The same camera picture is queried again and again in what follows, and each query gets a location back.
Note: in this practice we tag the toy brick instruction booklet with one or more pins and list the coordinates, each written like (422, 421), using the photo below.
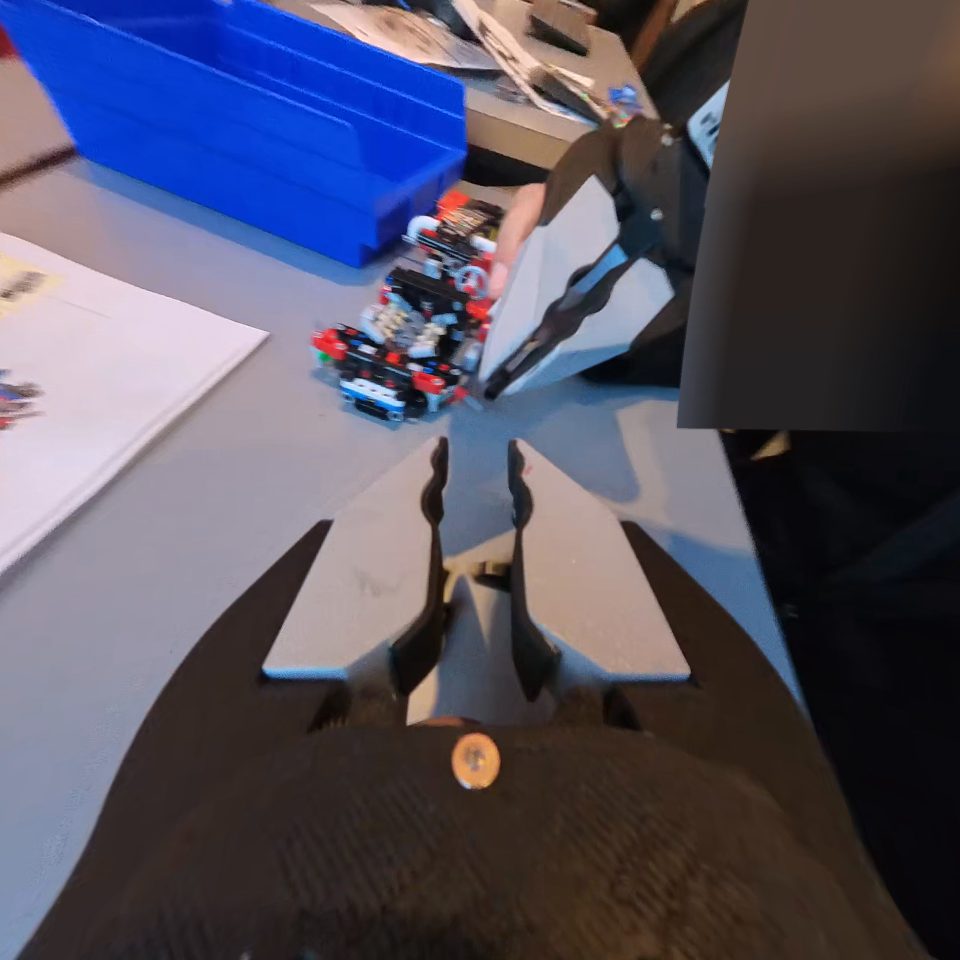
(112, 375)

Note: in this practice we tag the grey desk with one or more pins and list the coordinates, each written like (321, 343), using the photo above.
(187, 525)

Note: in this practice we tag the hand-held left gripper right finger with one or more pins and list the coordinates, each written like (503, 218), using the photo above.
(600, 592)

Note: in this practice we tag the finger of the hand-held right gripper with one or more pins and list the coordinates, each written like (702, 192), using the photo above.
(555, 255)
(622, 307)

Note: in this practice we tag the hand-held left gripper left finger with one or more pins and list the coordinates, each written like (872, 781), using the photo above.
(367, 585)

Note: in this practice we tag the toy brick car model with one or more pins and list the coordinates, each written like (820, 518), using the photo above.
(405, 337)

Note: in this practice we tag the pile of printed papers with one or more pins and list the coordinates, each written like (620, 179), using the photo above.
(450, 34)

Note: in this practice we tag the person's right hand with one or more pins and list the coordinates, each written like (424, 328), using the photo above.
(517, 232)

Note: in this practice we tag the blue plastic bin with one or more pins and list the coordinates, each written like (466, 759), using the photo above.
(225, 112)

